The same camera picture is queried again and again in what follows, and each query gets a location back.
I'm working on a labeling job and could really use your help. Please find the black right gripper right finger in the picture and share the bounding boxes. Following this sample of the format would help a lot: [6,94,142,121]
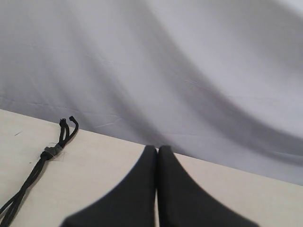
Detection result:
[157,146,257,227]

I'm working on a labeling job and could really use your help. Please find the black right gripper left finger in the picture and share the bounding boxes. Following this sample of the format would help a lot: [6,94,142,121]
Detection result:
[62,146,157,227]

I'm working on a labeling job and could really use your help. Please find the black cable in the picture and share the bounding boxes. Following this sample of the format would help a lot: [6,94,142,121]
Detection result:
[0,119,71,219]
[0,118,67,215]
[0,115,79,227]

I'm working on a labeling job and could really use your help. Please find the clear tape piece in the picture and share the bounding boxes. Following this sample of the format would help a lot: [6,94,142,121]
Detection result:
[40,143,66,161]

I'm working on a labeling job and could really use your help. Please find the grey backdrop cloth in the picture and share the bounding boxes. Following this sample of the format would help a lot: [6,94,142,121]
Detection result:
[0,0,303,185]

